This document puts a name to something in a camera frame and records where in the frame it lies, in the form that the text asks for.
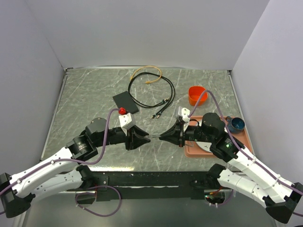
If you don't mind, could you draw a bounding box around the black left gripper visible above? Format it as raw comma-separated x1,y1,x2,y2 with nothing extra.
95,124,151,150

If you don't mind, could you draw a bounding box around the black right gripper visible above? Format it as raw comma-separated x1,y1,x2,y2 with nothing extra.
159,119,214,147

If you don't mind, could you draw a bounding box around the black network switch box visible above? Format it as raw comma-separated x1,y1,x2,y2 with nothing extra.
113,91,139,114

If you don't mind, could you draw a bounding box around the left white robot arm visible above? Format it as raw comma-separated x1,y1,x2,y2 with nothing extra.
0,114,151,218

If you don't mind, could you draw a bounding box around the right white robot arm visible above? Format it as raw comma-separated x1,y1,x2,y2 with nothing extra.
159,113,303,224

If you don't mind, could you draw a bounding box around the pink plastic tray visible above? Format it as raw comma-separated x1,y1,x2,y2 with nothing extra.
185,113,238,159

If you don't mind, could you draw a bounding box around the white watermelon pattern plate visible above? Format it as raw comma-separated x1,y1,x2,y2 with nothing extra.
196,141,212,153

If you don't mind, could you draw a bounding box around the orange plastic cup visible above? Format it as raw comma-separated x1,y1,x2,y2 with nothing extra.
188,86,208,106

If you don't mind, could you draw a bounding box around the blue ceramic mug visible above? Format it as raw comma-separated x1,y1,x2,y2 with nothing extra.
225,116,245,134

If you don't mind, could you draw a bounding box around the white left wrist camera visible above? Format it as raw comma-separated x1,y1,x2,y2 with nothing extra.
119,113,136,130

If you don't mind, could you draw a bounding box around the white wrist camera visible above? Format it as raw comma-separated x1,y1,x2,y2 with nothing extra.
175,106,190,123
119,113,136,130

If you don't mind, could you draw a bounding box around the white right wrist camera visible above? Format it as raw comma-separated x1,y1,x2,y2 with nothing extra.
175,106,190,123

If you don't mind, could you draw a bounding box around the black cable with teal plugs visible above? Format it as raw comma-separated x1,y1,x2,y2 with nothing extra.
128,72,176,119

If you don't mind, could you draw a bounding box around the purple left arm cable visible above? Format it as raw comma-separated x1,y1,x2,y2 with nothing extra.
0,107,126,217

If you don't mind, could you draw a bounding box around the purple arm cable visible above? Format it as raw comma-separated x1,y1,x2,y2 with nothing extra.
0,107,126,217
188,89,303,217

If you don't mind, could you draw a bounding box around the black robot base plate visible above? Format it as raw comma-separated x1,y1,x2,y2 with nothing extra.
69,171,220,201

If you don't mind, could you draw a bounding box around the yellow ethernet cable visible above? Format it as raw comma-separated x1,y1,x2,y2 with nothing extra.
130,65,163,85

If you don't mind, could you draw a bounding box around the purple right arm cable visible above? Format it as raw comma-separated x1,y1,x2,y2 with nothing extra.
188,89,303,217

